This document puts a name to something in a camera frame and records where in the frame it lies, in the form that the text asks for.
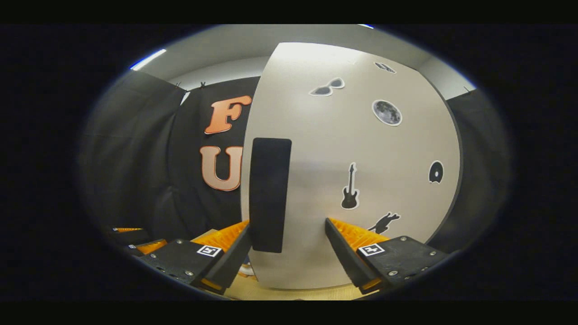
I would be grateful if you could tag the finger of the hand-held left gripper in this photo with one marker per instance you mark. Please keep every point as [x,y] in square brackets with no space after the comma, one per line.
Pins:
[151,247]
[131,237]

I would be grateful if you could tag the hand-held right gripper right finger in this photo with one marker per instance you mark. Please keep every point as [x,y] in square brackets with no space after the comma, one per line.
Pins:
[347,262]

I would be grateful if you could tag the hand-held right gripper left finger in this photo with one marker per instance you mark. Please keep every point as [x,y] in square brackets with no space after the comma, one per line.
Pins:
[228,266]

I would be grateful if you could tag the white cabinet door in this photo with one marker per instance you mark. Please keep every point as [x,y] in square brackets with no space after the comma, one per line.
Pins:
[361,149]

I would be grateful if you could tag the penguin plush toy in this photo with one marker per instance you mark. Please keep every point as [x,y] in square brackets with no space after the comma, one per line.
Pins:
[246,271]

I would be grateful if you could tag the black backdrop cloth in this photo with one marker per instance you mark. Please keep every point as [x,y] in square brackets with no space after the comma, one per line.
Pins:
[135,180]

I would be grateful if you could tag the row of cloth clips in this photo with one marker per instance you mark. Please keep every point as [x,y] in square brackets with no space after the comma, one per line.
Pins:
[202,84]

